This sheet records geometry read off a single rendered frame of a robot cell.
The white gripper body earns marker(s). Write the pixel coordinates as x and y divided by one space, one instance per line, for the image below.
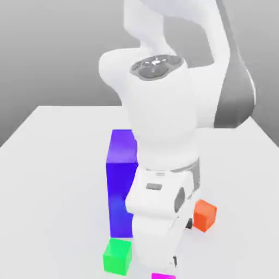
154 239

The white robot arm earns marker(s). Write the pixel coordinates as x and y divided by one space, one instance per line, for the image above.
165 104

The small magenta cube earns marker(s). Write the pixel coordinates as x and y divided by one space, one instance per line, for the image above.
163 276

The small green cube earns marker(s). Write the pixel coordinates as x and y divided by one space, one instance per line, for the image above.
116 257

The small orange cube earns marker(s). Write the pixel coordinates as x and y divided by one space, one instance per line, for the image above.
203 215

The large blue box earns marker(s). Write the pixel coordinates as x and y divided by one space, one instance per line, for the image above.
119 185

